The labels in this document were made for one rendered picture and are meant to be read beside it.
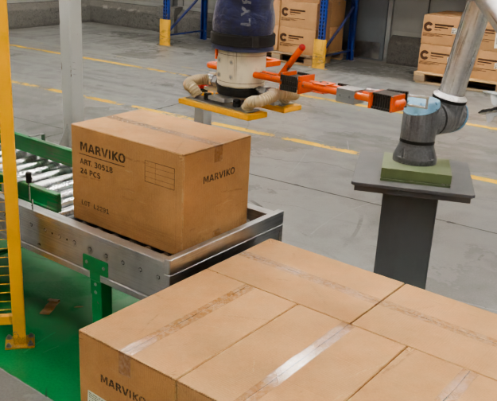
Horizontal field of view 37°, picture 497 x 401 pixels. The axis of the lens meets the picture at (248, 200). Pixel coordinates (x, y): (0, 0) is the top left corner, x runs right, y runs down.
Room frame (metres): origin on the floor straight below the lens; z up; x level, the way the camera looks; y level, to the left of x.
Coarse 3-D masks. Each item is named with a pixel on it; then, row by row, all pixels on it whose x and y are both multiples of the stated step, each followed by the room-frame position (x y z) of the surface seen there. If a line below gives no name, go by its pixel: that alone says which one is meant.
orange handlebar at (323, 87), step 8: (208, 64) 2.68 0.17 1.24; (216, 64) 2.65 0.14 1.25; (272, 64) 2.79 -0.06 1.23; (280, 64) 2.83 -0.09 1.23; (256, 72) 2.53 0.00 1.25; (272, 72) 2.54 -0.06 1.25; (272, 80) 2.48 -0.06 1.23; (312, 80) 2.43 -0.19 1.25; (312, 88) 2.37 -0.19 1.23; (320, 88) 2.35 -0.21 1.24; (328, 88) 2.33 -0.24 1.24; (360, 96) 2.25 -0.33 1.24; (368, 96) 2.23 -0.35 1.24; (400, 104) 2.17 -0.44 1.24
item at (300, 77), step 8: (288, 72) 2.47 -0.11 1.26; (296, 72) 2.50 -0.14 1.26; (304, 72) 2.49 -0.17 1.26; (280, 80) 2.44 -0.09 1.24; (288, 80) 2.41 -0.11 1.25; (296, 80) 2.39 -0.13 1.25; (304, 80) 2.41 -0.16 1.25; (280, 88) 2.43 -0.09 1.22; (288, 88) 2.41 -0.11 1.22; (296, 88) 2.39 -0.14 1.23; (304, 88) 2.41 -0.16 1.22
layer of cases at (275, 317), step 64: (256, 256) 2.57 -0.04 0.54; (320, 256) 2.60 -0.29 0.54; (128, 320) 2.03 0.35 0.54; (192, 320) 2.05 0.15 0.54; (256, 320) 2.07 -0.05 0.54; (320, 320) 2.10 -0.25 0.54; (384, 320) 2.12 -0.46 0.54; (448, 320) 2.14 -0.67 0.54; (128, 384) 1.83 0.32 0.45; (192, 384) 1.70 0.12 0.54; (256, 384) 1.72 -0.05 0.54; (320, 384) 1.73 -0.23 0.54; (384, 384) 1.75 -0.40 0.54; (448, 384) 1.77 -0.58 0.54
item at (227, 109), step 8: (200, 96) 2.63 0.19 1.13; (184, 104) 2.59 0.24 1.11; (192, 104) 2.56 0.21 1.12; (200, 104) 2.54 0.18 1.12; (208, 104) 2.53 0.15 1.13; (216, 104) 2.51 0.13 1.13; (224, 104) 2.52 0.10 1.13; (232, 104) 2.53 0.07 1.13; (240, 104) 2.49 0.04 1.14; (216, 112) 2.49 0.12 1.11; (224, 112) 2.46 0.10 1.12; (232, 112) 2.44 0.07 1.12; (240, 112) 2.43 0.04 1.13; (248, 112) 2.43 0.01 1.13; (256, 112) 2.45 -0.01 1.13; (264, 112) 2.46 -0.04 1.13; (248, 120) 2.39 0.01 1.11
